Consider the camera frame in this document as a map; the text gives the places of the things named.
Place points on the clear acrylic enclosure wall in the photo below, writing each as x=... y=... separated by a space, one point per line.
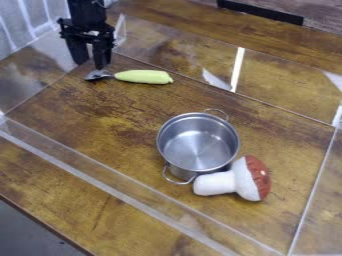
x=79 y=163

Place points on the black bar in background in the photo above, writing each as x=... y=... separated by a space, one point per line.
x=261 y=12

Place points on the green handled metal spoon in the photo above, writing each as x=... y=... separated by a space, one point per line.
x=135 y=76

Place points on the plush red white mushroom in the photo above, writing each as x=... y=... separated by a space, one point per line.
x=247 y=178

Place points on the small steel pot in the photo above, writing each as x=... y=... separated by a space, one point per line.
x=198 y=143

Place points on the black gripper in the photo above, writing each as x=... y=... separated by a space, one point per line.
x=87 y=28

